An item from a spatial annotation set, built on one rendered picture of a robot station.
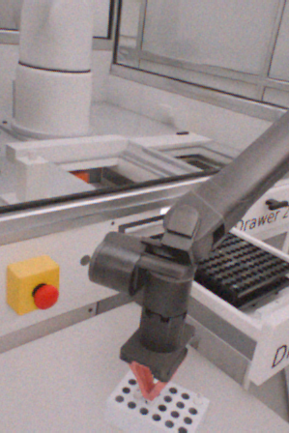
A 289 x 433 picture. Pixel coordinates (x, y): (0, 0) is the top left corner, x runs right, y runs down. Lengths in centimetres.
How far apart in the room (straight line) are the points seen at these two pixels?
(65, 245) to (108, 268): 23
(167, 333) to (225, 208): 17
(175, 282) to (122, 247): 9
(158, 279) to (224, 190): 14
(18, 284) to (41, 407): 18
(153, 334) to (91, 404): 19
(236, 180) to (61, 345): 42
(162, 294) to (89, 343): 31
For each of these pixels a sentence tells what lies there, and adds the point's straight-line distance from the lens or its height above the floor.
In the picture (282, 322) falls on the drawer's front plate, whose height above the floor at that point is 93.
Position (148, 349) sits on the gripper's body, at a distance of 59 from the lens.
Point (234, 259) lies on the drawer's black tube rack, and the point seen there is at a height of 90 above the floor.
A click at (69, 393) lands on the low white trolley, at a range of 73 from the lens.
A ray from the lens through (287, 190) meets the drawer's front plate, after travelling 123.
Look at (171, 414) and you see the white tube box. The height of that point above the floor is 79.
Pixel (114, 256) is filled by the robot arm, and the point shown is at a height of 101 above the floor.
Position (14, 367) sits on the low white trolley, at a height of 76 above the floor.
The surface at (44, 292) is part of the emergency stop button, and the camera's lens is 70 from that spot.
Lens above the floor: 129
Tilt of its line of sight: 24 degrees down
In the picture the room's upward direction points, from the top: 8 degrees clockwise
